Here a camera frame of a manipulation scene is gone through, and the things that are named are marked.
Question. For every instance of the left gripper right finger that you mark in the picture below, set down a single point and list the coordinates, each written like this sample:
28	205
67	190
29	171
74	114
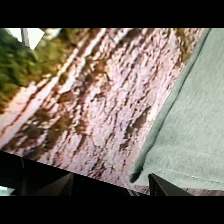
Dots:
161	187

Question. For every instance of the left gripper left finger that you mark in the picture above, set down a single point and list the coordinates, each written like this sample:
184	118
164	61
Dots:
60	187

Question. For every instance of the pale grey shirt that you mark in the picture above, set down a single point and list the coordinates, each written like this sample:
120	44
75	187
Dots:
191	126

